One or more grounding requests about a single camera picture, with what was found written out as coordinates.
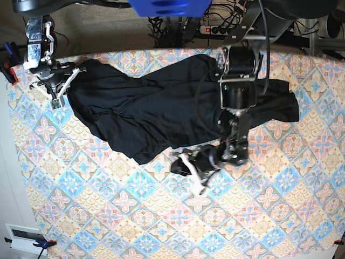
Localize patterned tablecloth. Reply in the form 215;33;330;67
6;53;344;258

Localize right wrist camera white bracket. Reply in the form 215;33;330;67
30;67;87;110

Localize white power strip red switch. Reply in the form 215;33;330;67
199;25;233;36

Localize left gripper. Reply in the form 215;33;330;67
170;145;225;176

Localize blue table clamp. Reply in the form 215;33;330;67
1;42;19;85

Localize black orange bottom clamp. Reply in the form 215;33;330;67
4;237;57;258

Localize black t-shirt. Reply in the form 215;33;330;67
66;53;300;166

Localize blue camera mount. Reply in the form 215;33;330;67
128;0;212;17

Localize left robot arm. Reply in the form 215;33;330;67
170;1;339;180

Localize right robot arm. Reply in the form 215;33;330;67
12;0;76;98

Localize white wall outlet box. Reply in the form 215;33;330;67
5;223;44;255

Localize tangled black cables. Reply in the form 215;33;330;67
147;15;202;49

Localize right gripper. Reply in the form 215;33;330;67
36;63;76;93

